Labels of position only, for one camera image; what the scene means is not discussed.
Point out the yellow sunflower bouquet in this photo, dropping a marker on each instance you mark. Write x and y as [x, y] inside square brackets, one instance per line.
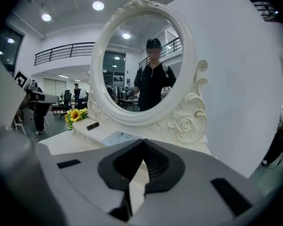
[75, 115]

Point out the black office chair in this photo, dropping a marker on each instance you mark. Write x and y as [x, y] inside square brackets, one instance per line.
[66, 100]

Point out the oval cream-framed mirror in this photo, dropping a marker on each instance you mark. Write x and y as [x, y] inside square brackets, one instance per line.
[96, 79]

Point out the black balcony railing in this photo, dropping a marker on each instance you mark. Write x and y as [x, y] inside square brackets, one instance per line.
[72, 50]
[264, 8]

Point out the round ceiling light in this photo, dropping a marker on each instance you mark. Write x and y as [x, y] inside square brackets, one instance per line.
[46, 17]
[98, 5]

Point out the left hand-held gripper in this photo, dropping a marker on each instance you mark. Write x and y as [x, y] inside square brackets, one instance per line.
[22, 80]

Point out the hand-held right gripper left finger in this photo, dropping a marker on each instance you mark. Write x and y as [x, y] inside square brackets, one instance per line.
[89, 173]

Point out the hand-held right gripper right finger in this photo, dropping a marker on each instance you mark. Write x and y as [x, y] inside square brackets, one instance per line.
[202, 178]

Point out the pale blue mask packet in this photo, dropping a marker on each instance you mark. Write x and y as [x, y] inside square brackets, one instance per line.
[118, 138]

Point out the dark lipstick tube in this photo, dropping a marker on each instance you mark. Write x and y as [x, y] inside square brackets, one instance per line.
[93, 126]

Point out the cream ornate dressing table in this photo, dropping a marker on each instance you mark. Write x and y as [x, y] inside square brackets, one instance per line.
[61, 142]

